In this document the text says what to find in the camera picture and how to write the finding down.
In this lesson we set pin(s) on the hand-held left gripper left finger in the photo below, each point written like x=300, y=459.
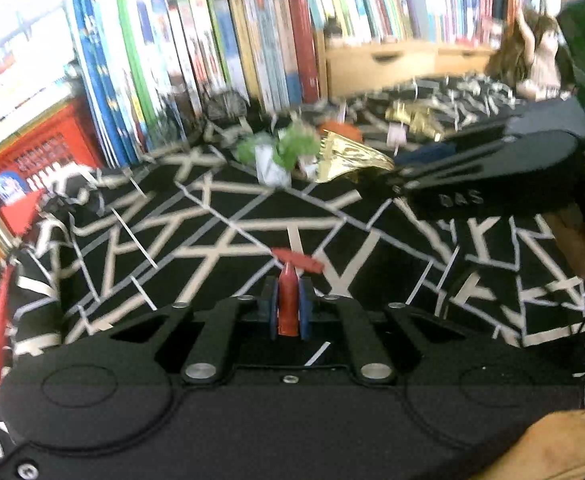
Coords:
x=271, y=310

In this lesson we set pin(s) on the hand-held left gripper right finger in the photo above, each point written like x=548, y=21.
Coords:
x=306, y=310

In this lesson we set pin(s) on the brown haired doll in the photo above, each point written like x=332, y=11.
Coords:
x=542, y=55

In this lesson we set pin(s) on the black white patterned blanket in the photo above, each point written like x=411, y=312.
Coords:
x=252, y=220

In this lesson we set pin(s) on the row of tall upright books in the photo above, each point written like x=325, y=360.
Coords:
x=172, y=60

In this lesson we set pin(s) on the black model bicycle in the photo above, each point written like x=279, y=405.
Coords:
x=227, y=105

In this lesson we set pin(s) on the stack of flat books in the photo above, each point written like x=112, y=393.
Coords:
x=17, y=105

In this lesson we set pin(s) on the white blue packet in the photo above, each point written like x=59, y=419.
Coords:
x=272, y=167

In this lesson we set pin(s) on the orange snack packet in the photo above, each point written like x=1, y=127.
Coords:
x=342, y=129

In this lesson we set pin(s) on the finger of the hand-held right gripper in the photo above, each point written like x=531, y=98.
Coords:
x=422, y=155
x=482, y=129

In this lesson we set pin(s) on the person's right forearm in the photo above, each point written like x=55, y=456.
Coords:
x=572, y=240

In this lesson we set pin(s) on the red plastic crate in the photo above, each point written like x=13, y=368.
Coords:
x=62, y=140

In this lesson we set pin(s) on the green plastic wrapper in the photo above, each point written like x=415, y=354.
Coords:
x=297, y=142

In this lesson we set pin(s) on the red snack wrapper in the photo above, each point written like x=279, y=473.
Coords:
x=287, y=300

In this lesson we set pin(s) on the window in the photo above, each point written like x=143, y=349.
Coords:
x=17, y=35

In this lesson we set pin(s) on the clear green wrapper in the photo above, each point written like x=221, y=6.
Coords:
x=250, y=147

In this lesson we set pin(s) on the gold foil wrapper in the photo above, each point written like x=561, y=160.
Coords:
x=352, y=157

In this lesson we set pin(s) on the small gold snack wrapper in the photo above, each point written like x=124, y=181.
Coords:
x=427, y=127
x=402, y=112

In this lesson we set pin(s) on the wooden desk shelf with drawers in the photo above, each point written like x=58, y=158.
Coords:
x=372, y=67

